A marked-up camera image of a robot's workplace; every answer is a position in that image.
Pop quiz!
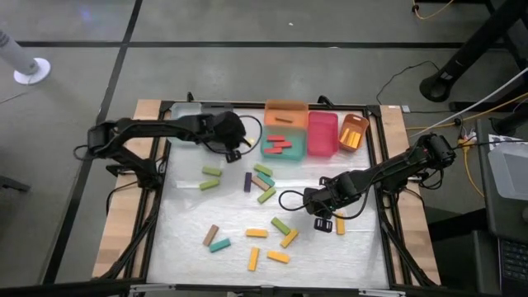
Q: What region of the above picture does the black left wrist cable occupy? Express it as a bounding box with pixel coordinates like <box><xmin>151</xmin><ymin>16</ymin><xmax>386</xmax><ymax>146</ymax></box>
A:
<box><xmin>224</xmin><ymin>114</ymin><xmax>264</xmax><ymax>157</ymax></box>

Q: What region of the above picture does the black floor cable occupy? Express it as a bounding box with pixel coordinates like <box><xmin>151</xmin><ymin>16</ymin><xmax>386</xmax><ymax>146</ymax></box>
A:
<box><xmin>375</xmin><ymin>60</ymin><xmax>441</xmax><ymax>106</ymax></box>

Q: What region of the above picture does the white cable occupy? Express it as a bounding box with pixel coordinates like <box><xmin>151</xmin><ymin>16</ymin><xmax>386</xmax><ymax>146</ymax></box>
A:
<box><xmin>408</xmin><ymin>67</ymin><xmax>528</xmax><ymax>139</ymax></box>

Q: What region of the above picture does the pink plastic bin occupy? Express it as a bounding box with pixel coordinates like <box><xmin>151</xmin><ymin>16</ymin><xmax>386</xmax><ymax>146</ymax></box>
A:
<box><xmin>306</xmin><ymin>110</ymin><xmax>340</xmax><ymax>158</ymax></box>

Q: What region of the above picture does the grey plastic box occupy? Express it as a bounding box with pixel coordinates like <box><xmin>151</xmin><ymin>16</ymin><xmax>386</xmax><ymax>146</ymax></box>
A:
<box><xmin>488</xmin><ymin>141</ymin><xmax>528</xmax><ymax>202</ymax></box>

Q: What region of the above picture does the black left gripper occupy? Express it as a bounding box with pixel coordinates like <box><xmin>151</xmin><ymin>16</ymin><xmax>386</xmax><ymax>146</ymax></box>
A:
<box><xmin>205</xmin><ymin>110</ymin><xmax>248</xmax><ymax>163</ymax></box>

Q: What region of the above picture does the teal wooden block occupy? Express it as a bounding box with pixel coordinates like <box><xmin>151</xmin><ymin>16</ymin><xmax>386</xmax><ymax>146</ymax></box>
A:
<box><xmin>208</xmin><ymin>238</ymin><xmax>232</xmax><ymax>253</ymax></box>
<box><xmin>257</xmin><ymin>172</ymin><xmax>276</xmax><ymax>189</ymax></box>

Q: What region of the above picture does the black furniture foot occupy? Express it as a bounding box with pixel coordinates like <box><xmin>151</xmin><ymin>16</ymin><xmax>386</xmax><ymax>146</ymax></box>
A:
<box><xmin>0</xmin><ymin>175</ymin><xmax>31</xmax><ymax>194</ymax></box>

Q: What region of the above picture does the yellow cable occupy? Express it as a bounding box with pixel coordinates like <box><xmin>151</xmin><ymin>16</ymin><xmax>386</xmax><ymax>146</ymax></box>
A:
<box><xmin>456</xmin><ymin>139</ymin><xmax>486</xmax><ymax>199</ymax></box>
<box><xmin>406</xmin><ymin>92</ymin><xmax>528</xmax><ymax>131</ymax></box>
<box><xmin>411</xmin><ymin>0</ymin><xmax>455</xmax><ymax>21</ymax></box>

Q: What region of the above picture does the clear plastic bin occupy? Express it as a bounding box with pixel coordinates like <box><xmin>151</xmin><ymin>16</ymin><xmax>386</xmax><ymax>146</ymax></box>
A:
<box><xmin>169</xmin><ymin>101</ymin><xmax>203</xmax><ymax>121</ymax></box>

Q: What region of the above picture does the black aluminium table frame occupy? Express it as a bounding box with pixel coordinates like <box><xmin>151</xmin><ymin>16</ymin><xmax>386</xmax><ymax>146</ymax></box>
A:
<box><xmin>97</xmin><ymin>98</ymin><xmax>441</xmax><ymax>297</ymax></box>

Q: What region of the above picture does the teal plastic bin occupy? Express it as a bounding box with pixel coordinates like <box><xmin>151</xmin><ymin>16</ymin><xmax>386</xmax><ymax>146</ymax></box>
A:
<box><xmin>259</xmin><ymin>125</ymin><xmax>309</xmax><ymax>162</ymax></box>

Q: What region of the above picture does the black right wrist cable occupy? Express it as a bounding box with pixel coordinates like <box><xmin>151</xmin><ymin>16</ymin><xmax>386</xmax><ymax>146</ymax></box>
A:
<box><xmin>278</xmin><ymin>189</ymin><xmax>372</xmax><ymax>219</ymax></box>

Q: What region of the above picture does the black floor stand pole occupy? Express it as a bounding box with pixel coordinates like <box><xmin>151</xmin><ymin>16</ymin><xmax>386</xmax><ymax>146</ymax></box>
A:
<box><xmin>419</xmin><ymin>0</ymin><xmax>528</xmax><ymax>103</ymax></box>

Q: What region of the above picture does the orange plastic bin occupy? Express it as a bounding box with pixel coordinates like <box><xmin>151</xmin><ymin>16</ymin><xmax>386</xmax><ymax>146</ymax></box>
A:
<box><xmin>263</xmin><ymin>98</ymin><xmax>309</xmax><ymax>130</ymax></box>

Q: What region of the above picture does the black keyboard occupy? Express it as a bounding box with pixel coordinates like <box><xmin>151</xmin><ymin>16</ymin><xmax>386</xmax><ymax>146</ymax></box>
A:
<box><xmin>497</xmin><ymin>237</ymin><xmax>528</xmax><ymax>288</ymax></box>

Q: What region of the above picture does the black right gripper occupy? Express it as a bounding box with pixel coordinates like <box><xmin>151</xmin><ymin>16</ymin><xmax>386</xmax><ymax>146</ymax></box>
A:
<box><xmin>304</xmin><ymin>172</ymin><xmax>351</xmax><ymax>233</ymax></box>

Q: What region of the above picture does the white pole with round base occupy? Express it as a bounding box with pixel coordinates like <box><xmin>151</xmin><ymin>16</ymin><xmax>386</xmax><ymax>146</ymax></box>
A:
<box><xmin>0</xmin><ymin>29</ymin><xmax>52</xmax><ymax>86</ymax></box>

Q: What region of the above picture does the small orange tapered bin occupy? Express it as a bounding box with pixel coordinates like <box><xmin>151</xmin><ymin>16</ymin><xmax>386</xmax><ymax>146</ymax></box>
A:
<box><xmin>337</xmin><ymin>113</ymin><xmax>371</xmax><ymax>153</ymax></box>

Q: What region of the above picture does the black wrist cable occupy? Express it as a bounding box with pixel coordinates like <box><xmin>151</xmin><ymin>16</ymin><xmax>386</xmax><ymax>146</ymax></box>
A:
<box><xmin>224</xmin><ymin>114</ymin><xmax>264</xmax><ymax>157</ymax></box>
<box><xmin>278</xmin><ymin>189</ymin><xmax>372</xmax><ymax>219</ymax></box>

